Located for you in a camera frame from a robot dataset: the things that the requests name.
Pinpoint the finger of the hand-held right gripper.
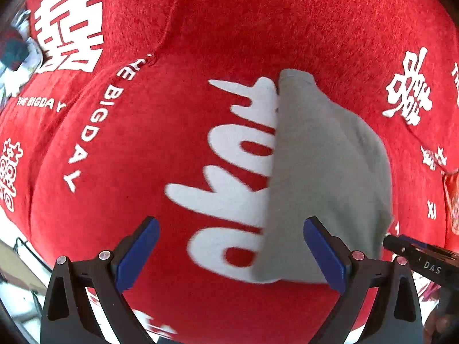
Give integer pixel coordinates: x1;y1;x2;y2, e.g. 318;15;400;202
382;234;429;259

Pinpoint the white patterned cloth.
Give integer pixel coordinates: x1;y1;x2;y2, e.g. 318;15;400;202
412;271;442;303

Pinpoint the orange packet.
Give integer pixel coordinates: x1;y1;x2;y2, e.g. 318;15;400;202
442;169;459;236

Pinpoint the grey small garment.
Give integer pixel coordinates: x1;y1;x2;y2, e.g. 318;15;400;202
251;68;394;284

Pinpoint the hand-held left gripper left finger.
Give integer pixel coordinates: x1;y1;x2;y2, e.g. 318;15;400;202
40;216;161;344

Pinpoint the teal and red soft item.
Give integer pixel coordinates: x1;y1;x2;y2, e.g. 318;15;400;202
0;9;44;99

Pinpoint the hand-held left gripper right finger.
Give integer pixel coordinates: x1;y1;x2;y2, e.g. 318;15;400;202
303;216;424;344

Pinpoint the person's right hand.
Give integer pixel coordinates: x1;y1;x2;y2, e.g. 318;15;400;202
423;310;459;344

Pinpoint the thin black cable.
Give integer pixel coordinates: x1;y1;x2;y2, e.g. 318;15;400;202
13;237;51;271

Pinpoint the red printed blanket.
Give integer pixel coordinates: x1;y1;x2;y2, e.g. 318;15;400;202
0;0;459;344

